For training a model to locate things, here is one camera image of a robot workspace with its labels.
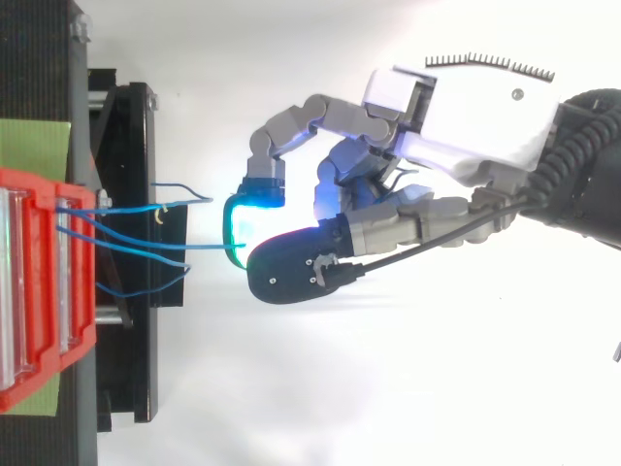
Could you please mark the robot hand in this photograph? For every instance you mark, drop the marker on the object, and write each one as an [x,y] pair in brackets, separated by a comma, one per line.
[475,126]

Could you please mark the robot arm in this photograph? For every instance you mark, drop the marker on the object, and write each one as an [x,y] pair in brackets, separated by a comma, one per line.
[601,204]

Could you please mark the black stand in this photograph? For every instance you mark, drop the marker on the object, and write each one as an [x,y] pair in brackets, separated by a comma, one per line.
[140,145]

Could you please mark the red bin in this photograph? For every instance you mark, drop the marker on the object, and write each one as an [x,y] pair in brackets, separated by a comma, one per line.
[43,242]

